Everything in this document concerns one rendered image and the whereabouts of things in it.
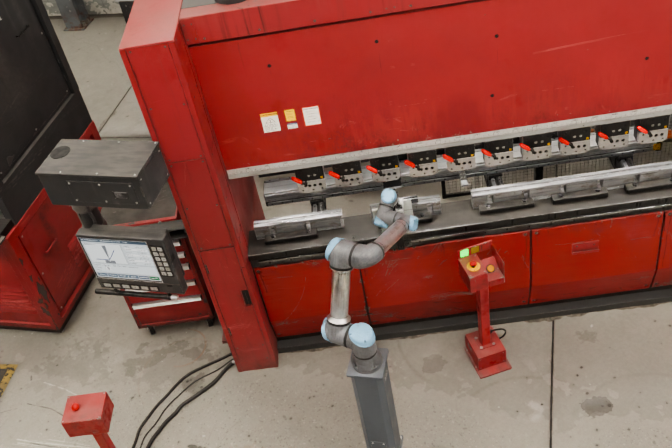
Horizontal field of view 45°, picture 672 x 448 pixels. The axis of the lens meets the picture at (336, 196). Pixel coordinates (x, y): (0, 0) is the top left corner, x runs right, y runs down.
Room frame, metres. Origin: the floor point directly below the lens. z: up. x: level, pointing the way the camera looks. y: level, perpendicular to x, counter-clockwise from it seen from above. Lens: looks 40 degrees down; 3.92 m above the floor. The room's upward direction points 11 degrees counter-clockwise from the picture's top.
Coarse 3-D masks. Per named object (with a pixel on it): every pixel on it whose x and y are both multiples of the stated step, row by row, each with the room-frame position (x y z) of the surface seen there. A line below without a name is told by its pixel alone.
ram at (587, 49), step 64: (512, 0) 3.28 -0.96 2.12; (576, 0) 3.25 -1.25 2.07; (640, 0) 3.23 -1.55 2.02; (256, 64) 3.38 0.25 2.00; (320, 64) 3.36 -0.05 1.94; (384, 64) 3.33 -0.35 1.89; (448, 64) 3.31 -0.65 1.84; (512, 64) 3.28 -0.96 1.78; (576, 64) 3.25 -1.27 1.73; (640, 64) 3.23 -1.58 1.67; (256, 128) 3.39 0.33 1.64; (320, 128) 3.36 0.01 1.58; (384, 128) 3.33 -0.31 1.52; (448, 128) 3.31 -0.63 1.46
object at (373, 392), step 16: (352, 352) 2.57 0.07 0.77; (384, 352) 2.53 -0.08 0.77; (352, 368) 2.47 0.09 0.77; (384, 368) 2.44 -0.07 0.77; (352, 384) 2.47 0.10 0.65; (368, 384) 2.41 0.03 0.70; (384, 384) 2.42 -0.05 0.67; (368, 400) 2.42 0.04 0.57; (384, 400) 2.41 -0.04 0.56; (368, 416) 2.43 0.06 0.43; (384, 416) 2.40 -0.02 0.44; (368, 432) 2.43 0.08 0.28; (384, 432) 2.40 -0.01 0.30
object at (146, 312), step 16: (160, 192) 3.89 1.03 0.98; (112, 208) 3.82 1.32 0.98; (160, 208) 3.73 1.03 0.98; (176, 208) 3.68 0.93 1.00; (112, 224) 3.67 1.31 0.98; (128, 224) 3.62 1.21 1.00; (144, 224) 3.61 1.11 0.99; (176, 240) 3.60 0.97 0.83; (192, 256) 3.62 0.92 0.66; (192, 272) 3.60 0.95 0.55; (192, 288) 3.60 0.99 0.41; (128, 304) 3.63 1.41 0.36; (144, 304) 3.62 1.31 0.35; (160, 304) 3.61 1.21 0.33; (176, 304) 3.62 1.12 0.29; (192, 304) 3.61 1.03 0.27; (208, 304) 3.59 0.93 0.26; (144, 320) 3.64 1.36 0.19; (160, 320) 3.63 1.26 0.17; (176, 320) 3.62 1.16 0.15; (192, 320) 3.61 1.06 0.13; (208, 320) 3.60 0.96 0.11
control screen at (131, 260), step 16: (80, 240) 2.88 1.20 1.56; (96, 240) 2.85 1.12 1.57; (112, 240) 2.82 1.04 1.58; (96, 256) 2.86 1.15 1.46; (112, 256) 2.83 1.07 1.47; (128, 256) 2.80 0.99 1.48; (144, 256) 2.77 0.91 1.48; (96, 272) 2.88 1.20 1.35; (112, 272) 2.85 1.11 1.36; (128, 272) 2.82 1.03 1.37; (144, 272) 2.79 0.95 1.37
